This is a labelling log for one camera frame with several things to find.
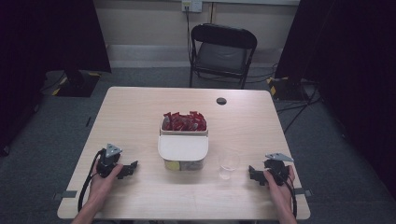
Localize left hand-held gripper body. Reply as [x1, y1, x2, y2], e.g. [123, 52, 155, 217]
[96, 143, 125, 179]

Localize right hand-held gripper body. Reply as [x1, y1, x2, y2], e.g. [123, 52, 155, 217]
[263, 152, 294, 187]

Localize clear plastic cup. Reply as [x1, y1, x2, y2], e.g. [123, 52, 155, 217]
[218, 150, 241, 181]

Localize white storage box with lid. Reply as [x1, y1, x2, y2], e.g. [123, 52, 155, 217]
[157, 118, 210, 172]

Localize pile of red packets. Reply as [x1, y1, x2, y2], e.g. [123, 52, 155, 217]
[162, 110, 208, 132]

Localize person's left hand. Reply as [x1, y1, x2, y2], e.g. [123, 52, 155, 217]
[88, 160, 124, 203]

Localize person's right hand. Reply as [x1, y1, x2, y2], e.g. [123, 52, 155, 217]
[263, 166, 296, 206]

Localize black stand base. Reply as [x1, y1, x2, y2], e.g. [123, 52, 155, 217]
[266, 76, 314, 102]
[51, 69, 102, 98]

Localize black folding chair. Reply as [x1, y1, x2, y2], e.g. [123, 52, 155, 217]
[189, 22, 259, 90]

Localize dark curtain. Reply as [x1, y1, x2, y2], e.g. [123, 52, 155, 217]
[0, 0, 112, 157]
[275, 0, 396, 200]

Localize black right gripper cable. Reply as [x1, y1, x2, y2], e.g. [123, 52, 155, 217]
[279, 175, 298, 218]

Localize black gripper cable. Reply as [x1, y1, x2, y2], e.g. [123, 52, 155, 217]
[279, 175, 298, 218]
[77, 148, 106, 213]

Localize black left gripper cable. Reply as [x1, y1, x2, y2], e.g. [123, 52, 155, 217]
[77, 148, 106, 213]

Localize black floor cables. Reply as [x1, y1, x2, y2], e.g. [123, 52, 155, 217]
[248, 63, 323, 134]

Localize black wall socket cable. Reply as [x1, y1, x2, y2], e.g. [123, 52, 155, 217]
[185, 6, 192, 64]

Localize white wall socket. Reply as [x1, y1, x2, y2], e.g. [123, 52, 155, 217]
[181, 0, 204, 14]

